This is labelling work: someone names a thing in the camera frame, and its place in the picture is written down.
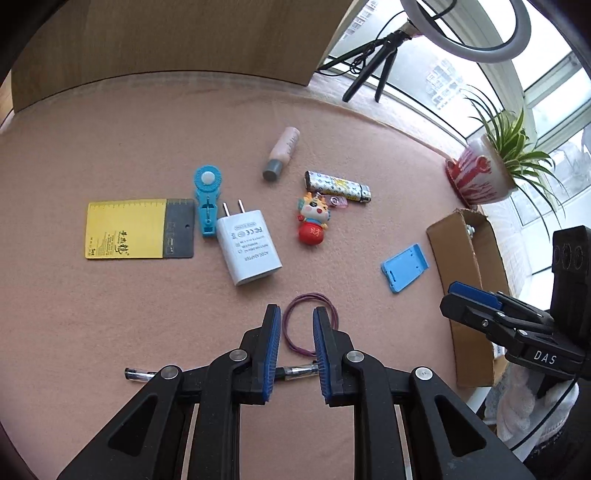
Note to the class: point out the person's right hand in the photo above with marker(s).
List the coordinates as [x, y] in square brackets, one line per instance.
[517, 406]

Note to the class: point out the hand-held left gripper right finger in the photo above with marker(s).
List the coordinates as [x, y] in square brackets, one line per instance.
[322, 355]

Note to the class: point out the dark cloth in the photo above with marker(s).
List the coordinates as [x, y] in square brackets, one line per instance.
[549, 450]

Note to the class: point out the spider plant in red-white pot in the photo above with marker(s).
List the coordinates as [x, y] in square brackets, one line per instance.
[480, 175]

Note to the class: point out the yellow and grey ruler card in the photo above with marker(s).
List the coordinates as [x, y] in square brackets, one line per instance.
[124, 228]

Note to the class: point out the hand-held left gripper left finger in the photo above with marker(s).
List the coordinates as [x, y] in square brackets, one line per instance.
[271, 350]

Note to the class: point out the pink pot saucer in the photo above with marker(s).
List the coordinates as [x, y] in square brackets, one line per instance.
[451, 177]

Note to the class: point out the wooden board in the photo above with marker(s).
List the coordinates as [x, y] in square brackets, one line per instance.
[184, 37]

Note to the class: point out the blue phone stand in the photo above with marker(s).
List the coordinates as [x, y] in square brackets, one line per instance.
[404, 270]

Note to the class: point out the clear gel pen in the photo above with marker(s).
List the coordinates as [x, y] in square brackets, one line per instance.
[295, 371]

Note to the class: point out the patterned lighter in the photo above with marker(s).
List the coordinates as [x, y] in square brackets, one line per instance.
[332, 184]

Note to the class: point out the cardboard box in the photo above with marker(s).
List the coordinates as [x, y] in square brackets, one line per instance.
[461, 258]

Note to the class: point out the blue plastic clip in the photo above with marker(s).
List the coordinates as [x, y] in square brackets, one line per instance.
[206, 180]

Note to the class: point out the small pink bottle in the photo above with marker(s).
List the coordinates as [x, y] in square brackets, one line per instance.
[284, 147]

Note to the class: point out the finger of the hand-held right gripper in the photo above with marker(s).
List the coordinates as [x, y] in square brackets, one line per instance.
[471, 318]
[475, 295]

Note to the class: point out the purple hair band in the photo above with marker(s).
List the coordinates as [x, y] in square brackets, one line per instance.
[284, 323]

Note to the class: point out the white charger adapter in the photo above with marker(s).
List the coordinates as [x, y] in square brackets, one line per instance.
[247, 244]

